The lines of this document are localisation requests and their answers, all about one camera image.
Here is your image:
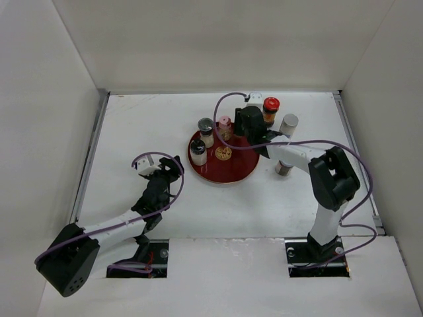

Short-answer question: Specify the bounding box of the pink lid spice jar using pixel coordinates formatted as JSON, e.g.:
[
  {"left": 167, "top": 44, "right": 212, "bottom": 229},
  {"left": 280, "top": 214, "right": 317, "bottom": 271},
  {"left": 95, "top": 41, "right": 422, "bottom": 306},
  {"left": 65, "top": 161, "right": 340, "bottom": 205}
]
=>
[{"left": 217, "top": 116, "right": 232, "bottom": 141}]

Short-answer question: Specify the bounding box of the black knob cap salt bottle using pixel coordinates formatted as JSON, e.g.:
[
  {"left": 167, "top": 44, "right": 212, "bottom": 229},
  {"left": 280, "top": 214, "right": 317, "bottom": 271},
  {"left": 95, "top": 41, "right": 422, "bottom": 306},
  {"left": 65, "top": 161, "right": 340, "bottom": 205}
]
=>
[{"left": 189, "top": 138, "right": 207, "bottom": 166}]

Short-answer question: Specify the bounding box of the red lid chili sauce jar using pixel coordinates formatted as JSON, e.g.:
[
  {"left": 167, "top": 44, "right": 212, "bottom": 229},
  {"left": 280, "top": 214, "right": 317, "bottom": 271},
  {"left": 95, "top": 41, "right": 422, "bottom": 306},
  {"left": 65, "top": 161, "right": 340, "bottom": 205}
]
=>
[{"left": 262, "top": 96, "right": 280, "bottom": 127}]

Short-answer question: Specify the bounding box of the clear cap salt grinder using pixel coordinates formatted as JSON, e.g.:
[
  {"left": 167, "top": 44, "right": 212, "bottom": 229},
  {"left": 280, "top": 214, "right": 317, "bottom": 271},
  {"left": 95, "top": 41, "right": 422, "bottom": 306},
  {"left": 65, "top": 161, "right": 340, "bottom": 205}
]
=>
[{"left": 198, "top": 118, "right": 214, "bottom": 149}]

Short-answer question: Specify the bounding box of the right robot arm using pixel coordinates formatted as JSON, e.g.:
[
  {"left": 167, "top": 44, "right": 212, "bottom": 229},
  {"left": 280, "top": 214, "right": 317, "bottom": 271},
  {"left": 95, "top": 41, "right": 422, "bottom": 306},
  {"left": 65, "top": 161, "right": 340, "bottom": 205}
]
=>
[{"left": 235, "top": 106, "right": 360, "bottom": 262}]

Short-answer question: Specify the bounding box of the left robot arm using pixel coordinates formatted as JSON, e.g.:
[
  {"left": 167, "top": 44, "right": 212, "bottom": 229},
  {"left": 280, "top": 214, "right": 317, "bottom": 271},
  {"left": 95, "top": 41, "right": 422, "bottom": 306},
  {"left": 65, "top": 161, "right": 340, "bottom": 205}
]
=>
[{"left": 34, "top": 152, "right": 184, "bottom": 297}]

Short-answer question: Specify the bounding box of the tall silver lid jar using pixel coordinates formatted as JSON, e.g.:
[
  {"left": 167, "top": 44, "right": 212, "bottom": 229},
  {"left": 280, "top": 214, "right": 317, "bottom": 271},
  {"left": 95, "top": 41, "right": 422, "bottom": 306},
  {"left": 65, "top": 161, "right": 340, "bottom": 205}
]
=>
[{"left": 279, "top": 114, "right": 299, "bottom": 138}]

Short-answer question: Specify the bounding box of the red round tray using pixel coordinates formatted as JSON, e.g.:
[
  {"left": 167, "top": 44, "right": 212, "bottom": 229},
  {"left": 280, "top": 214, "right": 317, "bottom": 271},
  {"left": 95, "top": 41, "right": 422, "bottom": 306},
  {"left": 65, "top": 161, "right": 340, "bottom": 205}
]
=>
[{"left": 187, "top": 123, "right": 259, "bottom": 184}]

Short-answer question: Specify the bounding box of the white blue lid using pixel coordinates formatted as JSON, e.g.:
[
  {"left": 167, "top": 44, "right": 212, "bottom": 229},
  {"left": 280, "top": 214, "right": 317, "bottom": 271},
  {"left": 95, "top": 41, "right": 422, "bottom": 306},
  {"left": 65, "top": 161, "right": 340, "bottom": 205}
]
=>
[{"left": 275, "top": 160, "right": 293, "bottom": 176}]

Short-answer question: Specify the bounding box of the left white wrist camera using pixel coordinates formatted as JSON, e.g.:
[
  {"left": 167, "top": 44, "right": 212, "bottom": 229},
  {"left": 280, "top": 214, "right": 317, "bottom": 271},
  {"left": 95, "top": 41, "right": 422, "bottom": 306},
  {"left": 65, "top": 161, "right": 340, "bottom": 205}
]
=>
[{"left": 132, "top": 155, "right": 160, "bottom": 176}]

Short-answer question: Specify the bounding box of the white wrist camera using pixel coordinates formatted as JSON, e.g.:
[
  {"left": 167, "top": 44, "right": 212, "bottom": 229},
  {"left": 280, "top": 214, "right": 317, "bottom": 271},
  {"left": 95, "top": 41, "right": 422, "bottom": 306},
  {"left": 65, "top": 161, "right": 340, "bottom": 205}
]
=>
[
  {"left": 132, "top": 155, "right": 160, "bottom": 176},
  {"left": 246, "top": 92, "right": 263, "bottom": 108}
]

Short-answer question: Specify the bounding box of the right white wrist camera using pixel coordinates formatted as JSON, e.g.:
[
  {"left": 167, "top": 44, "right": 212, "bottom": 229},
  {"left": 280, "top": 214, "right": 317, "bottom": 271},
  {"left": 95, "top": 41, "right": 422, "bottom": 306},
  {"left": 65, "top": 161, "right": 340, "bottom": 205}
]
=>
[{"left": 246, "top": 92, "right": 263, "bottom": 108}]

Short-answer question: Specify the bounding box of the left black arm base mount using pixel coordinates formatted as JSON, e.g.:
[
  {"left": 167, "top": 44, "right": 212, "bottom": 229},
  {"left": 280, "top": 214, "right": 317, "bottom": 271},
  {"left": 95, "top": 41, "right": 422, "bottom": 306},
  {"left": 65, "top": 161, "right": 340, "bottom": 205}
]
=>
[{"left": 106, "top": 235, "right": 169, "bottom": 279}]

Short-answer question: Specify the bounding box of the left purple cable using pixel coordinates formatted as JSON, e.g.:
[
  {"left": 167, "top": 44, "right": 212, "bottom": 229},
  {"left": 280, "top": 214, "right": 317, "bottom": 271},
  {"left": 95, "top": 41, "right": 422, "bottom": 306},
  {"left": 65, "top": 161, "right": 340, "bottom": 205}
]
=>
[{"left": 34, "top": 151, "right": 184, "bottom": 275}]

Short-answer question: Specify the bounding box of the purple cable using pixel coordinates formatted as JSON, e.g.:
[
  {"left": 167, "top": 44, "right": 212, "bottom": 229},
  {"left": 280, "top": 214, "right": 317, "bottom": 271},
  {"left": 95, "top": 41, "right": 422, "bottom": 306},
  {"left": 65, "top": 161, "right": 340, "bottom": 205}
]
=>
[
  {"left": 213, "top": 92, "right": 377, "bottom": 268},
  {"left": 34, "top": 151, "right": 184, "bottom": 275}
]

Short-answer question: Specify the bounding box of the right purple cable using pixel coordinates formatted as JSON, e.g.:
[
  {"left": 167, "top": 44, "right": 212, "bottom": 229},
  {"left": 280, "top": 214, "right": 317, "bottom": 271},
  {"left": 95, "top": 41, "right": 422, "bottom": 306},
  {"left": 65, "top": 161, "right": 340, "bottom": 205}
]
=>
[{"left": 213, "top": 92, "right": 377, "bottom": 268}]

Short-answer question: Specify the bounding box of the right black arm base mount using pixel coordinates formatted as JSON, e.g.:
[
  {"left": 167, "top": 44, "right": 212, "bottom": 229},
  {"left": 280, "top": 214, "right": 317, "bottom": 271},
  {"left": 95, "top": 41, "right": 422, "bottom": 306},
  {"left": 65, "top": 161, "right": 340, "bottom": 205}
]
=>
[{"left": 284, "top": 236, "right": 350, "bottom": 278}]

